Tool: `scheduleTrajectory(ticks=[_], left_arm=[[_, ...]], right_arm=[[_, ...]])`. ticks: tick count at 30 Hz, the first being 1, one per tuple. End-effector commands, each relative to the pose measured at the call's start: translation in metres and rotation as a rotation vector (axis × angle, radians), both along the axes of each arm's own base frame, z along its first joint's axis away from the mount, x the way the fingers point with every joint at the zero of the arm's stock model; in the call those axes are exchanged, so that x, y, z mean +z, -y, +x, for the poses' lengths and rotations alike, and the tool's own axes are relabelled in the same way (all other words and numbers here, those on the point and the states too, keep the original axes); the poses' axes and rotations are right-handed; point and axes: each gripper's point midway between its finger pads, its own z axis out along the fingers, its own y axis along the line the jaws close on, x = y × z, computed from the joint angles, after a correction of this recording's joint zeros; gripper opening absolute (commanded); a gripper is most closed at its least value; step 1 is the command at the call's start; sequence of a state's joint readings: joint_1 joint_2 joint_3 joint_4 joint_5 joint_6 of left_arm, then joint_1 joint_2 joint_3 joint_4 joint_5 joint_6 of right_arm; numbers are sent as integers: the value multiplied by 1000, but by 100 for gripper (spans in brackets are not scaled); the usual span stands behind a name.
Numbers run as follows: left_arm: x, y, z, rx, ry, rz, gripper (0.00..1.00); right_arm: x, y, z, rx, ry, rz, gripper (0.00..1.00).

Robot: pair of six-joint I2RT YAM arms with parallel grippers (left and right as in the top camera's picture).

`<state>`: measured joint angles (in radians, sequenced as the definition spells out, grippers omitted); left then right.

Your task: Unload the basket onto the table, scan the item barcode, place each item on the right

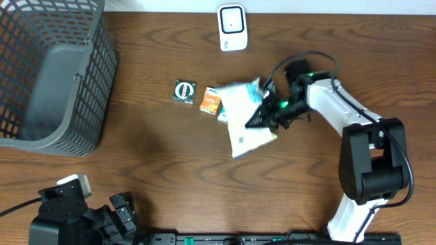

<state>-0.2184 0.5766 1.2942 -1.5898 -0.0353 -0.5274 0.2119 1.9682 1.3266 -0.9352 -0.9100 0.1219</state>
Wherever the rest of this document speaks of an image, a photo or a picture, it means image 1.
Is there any dark green round-logo box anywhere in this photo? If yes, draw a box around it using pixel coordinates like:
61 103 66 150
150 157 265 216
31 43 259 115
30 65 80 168
173 80 197 104

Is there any white barcode scanner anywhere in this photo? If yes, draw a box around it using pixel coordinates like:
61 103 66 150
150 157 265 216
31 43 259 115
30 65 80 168
217 4 248 52

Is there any dark grey plastic mesh basket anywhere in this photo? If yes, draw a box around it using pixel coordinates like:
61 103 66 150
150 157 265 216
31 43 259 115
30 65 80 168
1 0 117 156

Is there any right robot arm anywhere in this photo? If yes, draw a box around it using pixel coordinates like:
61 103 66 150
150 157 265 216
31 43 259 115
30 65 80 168
245 59 414 244

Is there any orange tissue pack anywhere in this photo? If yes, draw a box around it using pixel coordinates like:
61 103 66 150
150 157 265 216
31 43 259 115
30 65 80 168
200 87 221 115

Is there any cream wet wipes pack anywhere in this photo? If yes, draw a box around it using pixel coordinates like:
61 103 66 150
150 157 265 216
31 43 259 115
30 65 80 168
216 77 277 159

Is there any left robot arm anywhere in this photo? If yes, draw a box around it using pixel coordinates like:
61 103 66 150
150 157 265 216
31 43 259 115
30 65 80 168
29 174 149 245

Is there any green tissue pack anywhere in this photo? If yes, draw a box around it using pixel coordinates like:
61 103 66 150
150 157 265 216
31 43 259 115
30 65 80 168
217 108 228 124

